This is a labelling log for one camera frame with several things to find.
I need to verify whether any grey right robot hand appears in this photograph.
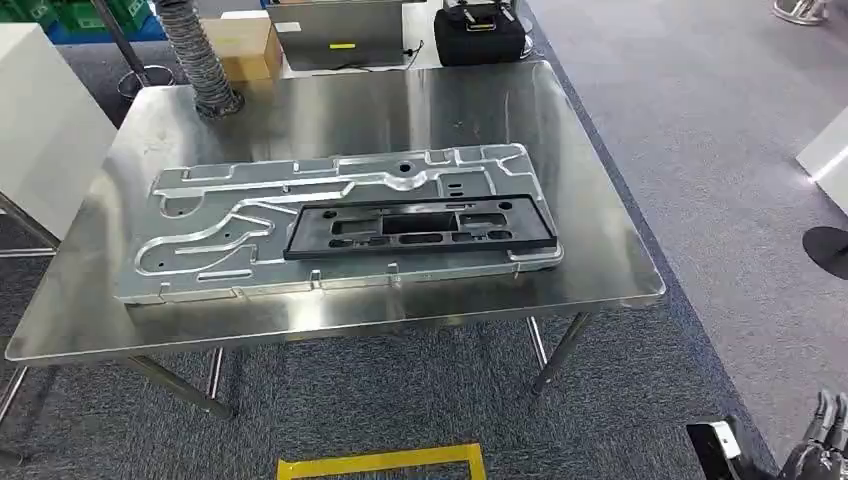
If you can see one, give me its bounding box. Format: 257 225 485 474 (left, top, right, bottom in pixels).
780 390 848 480

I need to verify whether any black plastic plate frame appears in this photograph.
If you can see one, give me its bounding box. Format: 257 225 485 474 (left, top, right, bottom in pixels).
282 193 560 262

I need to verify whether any black round floor base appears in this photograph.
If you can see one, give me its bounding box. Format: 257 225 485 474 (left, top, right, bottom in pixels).
802 225 848 282

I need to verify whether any white box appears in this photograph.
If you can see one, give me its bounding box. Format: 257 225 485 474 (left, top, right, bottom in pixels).
795 124 848 217

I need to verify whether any yellow floor tape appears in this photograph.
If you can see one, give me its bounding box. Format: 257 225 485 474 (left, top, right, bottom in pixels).
276 443 489 480

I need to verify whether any chrome chair base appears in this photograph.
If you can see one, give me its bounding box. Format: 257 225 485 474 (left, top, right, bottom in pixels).
771 0 831 27

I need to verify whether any black bag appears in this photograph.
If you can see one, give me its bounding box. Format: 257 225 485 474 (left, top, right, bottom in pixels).
433 1 528 68

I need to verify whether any steel table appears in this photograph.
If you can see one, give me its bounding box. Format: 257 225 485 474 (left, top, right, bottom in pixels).
3 60 668 423

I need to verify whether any grey laptop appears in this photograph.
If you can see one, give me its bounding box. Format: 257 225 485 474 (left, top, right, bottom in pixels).
266 0 410 72

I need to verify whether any machined metal fixture plate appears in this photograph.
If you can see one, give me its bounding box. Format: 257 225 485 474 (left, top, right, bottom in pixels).
117 142 566 307

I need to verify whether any cardboard box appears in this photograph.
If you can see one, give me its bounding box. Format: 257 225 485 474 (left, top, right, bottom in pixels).
199 9 285 85

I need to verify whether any black pole with round base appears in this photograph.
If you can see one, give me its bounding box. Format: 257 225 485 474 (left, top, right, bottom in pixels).
89 0 178 102

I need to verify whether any green plastic crate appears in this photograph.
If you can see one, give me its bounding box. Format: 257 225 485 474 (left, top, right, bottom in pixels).
0 0 60 29
56 0 155 33

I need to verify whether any white cabinet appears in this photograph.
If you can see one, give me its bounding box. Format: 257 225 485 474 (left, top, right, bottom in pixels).
0 23 120 242

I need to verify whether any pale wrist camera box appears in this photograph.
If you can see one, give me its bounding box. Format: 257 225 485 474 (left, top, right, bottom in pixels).
686 419 745 480

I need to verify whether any black laptop cable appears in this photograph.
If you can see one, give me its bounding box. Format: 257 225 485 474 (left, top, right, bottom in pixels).
344 38 427 73

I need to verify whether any grey ribbed hose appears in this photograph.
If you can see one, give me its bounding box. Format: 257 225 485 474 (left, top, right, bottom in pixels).
154 0 246 121

